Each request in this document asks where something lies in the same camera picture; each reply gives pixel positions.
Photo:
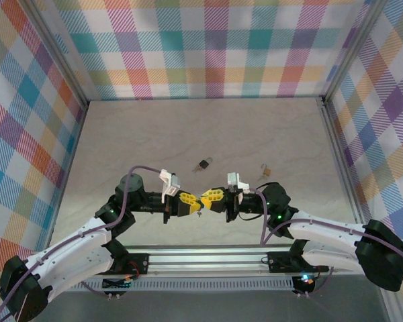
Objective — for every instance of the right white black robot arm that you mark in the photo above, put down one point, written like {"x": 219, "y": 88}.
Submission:
{"x": 383, "y": 255}

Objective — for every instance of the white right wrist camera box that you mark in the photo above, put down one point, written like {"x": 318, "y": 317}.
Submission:
{"x": 236, "y": 181}

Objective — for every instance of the aluminium frame post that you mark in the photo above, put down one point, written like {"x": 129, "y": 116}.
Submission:
{"x": 58, "y": 53}
{"x": 350, "y": 53}

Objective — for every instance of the aluminium side rail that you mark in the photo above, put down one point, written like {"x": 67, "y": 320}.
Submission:
{"x": 70, "y": 167}
{"x": 341, "y": 161}

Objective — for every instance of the aluminium mounting rail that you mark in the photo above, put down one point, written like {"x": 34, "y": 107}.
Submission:
{"x": 205, "y": 263}

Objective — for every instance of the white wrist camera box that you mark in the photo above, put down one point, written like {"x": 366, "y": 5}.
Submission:
{"x": 169, "y": 181}
{"x": 236, "y": 181}

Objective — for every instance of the black padlock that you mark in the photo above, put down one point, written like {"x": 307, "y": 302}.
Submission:
{"x": 205, "y": 164}

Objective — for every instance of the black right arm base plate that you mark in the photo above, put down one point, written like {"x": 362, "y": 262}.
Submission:
{"x": 278, "y": 265}

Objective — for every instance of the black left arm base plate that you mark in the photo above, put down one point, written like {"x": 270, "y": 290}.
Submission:
{"x": 141, "y": 257}

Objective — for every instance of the plaid backdrop cloth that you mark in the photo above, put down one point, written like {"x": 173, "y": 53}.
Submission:
{"x": 16, "y": 134}
{"x": 205, "y": 50}
{"x": 389, "y": 134}

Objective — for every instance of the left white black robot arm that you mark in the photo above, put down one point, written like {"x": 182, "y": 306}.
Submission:
{"x": 70, "y": 248}

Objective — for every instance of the gold padlock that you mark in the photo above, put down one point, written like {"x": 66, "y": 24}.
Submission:
{"x": 267, "y": 172}

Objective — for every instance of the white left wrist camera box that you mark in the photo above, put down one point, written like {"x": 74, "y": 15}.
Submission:
{"x": 169, "y": 181}

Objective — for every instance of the black controller board with leds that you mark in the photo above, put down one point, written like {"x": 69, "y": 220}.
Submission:
{"x": 115, "y": 284}
{"x": 305, "y": 283}

